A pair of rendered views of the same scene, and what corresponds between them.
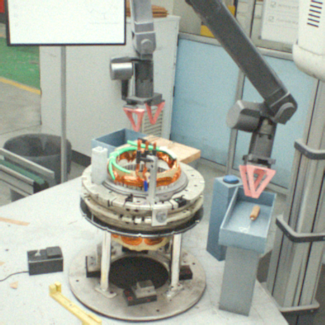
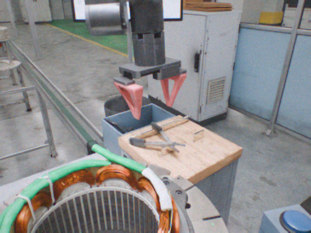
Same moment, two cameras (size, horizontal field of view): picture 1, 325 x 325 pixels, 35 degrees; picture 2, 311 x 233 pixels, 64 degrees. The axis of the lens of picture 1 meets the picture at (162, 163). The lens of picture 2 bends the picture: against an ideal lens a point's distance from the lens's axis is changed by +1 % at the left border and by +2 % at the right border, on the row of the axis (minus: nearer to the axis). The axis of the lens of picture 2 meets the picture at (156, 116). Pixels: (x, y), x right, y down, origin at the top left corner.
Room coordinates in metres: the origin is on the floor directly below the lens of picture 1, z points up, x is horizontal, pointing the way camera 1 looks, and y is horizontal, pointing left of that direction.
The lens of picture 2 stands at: (1.06, -0.08, 1.36)
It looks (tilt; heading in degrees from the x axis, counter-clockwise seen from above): 26 degrees down; 18
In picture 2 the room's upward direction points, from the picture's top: straight up
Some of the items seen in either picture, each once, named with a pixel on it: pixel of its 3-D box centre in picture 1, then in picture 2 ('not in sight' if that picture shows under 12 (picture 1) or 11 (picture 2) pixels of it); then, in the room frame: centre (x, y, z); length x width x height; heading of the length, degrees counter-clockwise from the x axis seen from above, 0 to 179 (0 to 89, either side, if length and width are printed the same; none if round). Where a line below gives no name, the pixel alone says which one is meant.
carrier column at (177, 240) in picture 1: (175, 258); not in sight; (1.15, -0.05, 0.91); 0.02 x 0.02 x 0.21
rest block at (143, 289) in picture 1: (143, 288); not in sight; (1.12, 0.02, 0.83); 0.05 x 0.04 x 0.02; 113
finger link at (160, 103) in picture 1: (150, 110); (163, 86); (1.51, 0.05, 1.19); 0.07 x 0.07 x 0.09; 57
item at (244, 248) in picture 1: (243, 257); not in sight; (1.15, -0.23, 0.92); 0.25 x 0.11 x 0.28; 165
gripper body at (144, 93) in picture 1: (144, 89); (149, 52); (1.49, 0.07, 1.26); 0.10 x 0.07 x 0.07; 147
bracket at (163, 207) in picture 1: (159, 214); not in sight; (1.08, 0.00, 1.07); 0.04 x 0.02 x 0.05; 107
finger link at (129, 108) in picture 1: (138, 115); (140, 93); (1.46, 0.08, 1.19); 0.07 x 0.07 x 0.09; 57
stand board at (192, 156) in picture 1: (158, 153); (177, 146); (1.52, 0.02, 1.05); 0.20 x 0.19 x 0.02; 56
